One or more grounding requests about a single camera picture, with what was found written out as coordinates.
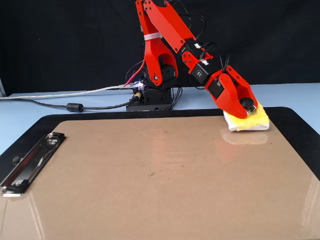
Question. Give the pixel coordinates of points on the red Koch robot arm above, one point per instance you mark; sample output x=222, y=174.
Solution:
x=165, y=22

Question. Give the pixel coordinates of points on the metal clipboard clip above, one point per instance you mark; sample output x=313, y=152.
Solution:
x=32, y=162

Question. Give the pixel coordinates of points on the yellow white sponge black knob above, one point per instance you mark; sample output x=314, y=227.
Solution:
x=258, y=120

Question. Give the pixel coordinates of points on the brown clipboard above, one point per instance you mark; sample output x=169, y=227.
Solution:
x=160, y=195

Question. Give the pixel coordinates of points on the grey metal post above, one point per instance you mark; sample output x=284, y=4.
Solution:
x=2, y=87

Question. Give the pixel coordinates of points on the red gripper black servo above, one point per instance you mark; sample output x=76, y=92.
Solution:
x=213, y=87

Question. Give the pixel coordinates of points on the controller circuit board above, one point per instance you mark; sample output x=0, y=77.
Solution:
x=137, y=87

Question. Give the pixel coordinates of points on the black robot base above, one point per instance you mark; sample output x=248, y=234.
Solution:
x=155, y=100

